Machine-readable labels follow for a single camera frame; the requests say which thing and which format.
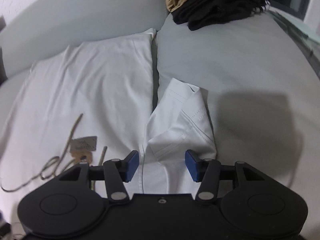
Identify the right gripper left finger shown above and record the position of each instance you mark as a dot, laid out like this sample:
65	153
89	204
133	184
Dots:
115	173

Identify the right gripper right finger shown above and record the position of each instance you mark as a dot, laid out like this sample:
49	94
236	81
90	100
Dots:
208	172

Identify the white t-shirt with script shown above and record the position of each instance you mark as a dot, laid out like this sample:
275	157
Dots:
102	89

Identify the paper hang tag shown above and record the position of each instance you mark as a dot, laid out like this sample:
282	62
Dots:
81	149

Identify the grey sofa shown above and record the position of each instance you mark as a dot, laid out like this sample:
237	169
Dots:
262	100

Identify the black folded garment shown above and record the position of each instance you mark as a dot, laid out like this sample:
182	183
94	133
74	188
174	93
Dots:
201	13

